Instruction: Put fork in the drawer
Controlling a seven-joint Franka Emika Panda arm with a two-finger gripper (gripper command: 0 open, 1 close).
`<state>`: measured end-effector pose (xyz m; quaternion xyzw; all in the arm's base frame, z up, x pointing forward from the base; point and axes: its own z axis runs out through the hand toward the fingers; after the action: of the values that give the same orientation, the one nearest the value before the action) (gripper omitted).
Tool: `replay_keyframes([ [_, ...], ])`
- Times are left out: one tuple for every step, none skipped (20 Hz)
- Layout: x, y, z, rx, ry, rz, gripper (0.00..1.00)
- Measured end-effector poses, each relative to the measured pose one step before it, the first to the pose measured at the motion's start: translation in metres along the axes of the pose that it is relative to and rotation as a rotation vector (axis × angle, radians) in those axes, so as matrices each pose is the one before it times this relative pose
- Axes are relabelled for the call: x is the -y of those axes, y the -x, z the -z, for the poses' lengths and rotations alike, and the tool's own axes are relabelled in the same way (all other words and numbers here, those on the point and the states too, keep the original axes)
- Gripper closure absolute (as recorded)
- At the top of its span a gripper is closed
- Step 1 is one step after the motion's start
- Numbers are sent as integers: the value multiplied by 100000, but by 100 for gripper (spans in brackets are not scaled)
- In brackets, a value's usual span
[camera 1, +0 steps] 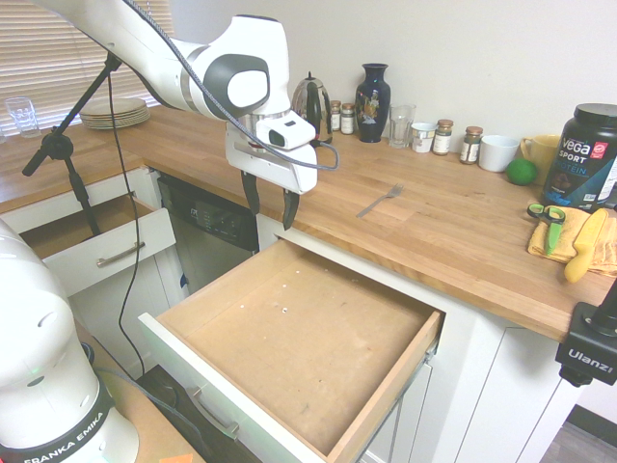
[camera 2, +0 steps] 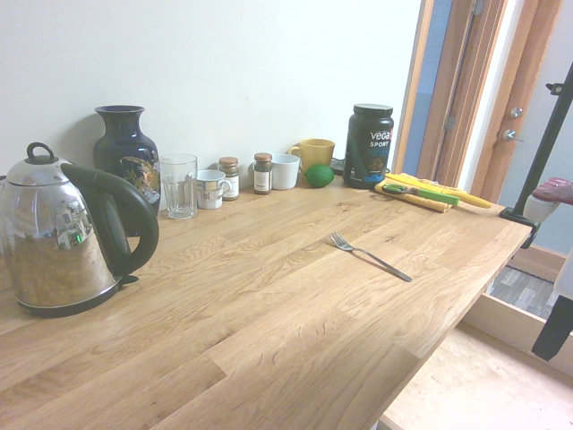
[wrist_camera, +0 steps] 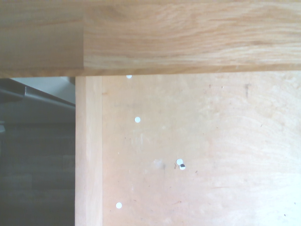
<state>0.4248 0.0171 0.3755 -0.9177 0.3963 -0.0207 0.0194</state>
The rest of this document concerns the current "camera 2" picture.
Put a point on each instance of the black Vega protein tub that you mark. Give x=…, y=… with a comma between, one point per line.
x=367, y=152

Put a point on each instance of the black camera clamp stand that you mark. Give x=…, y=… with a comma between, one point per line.
x=544, y=148

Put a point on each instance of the green lime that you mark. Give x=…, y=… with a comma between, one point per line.
x=319, y=175

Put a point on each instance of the yellow ceramic mug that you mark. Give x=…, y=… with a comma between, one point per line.
x=318, y=154

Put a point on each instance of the wooden door frame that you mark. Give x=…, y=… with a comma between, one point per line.
x=465, y=89

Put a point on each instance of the yellow folded cloth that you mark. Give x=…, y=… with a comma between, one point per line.
x=430, y=203

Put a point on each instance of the dark blue floral vase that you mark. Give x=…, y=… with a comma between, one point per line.
x=125, y=143

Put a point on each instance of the clear drinking glass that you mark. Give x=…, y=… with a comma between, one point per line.
x=179, y=197

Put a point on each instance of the silver metal fork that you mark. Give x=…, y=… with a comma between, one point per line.
x=380, y=263

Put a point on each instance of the small white patterned mug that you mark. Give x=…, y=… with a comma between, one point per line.
x=210, y=190

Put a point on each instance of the yellow knife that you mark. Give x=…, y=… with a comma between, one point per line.
x=474, y=199

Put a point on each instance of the stainless steel electric kettle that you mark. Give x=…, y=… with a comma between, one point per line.
x=53, y=233

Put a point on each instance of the silver door lock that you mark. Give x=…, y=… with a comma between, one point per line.
x=516, y=112

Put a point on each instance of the spice jar with copper lid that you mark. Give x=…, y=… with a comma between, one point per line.
x=229, y=179
x=262, y=177

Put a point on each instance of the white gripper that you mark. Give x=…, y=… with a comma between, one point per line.
x=565, y=277

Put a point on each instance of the plain white cup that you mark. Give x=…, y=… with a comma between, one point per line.
x=286, y=172

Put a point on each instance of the white bottle with red cap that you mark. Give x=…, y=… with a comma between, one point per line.
x=550, y=201

